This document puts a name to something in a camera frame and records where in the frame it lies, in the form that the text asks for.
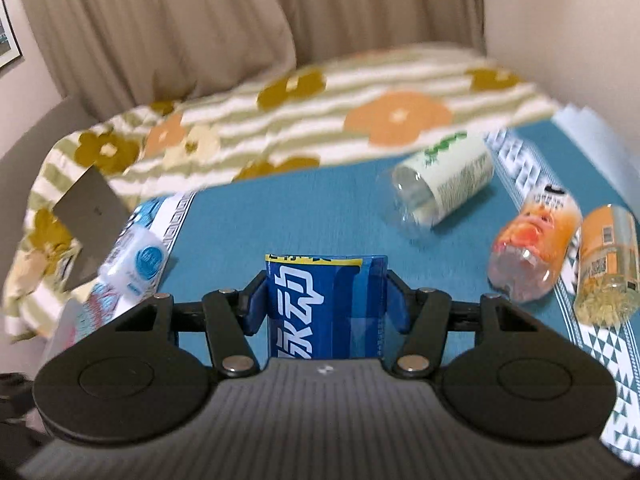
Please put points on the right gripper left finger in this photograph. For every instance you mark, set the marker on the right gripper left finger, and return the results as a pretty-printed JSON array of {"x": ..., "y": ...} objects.
[{"x": 231, "y": 316}]

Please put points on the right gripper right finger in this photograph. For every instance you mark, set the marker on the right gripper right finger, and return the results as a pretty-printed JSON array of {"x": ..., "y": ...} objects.
[{"x": 428, "y": 311}]

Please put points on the blue bottle cup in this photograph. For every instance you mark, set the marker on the blue bottle cup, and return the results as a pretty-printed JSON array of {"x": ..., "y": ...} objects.
[{"x": 326, "y": 308}]

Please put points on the white blue-label bottle cup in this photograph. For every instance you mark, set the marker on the white blue-label bottle cup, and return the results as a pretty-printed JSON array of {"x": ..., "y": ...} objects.
[{"x": 134, "y": 263}]

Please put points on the orange peach bottle cup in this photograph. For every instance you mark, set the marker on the orange peach bottle cup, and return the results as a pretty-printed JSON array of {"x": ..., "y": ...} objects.
[{"x": 527, "y": 256}]

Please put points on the green-label clear bottle cup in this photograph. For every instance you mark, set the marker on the green-label clear bottle cup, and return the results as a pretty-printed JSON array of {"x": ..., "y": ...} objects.
[{"x": 426, "y": 187}]

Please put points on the yellow-label clear bottle cup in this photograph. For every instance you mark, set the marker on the yellow-label clear bottle cup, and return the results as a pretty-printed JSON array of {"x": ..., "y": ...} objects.
[{"x": 608, "y": 268}]

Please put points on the teal patterned cloth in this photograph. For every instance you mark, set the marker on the teal patterned cloth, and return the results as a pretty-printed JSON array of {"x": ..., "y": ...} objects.
[{"x": 520, "y": 394}]

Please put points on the grey folding stand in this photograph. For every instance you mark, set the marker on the grey folding stand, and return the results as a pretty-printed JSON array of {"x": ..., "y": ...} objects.
[{"x": 94, "y": 215}]

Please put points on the floral striped quilt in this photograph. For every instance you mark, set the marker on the floral striped quilt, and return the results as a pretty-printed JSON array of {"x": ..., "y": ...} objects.
[{"x": 365, "y": 106}]

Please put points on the grey headboard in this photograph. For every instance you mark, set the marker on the grey headboard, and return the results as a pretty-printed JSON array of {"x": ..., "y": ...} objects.
[{"x": 19, "y": 168}]

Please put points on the beige curtain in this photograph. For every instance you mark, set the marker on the beige curtain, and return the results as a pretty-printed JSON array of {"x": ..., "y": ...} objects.
[{"x": 117, "y": 54}]

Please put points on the framed picture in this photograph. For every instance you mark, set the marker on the framed picture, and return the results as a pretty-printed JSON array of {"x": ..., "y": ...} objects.
[{"x": 10, "y": 50}]

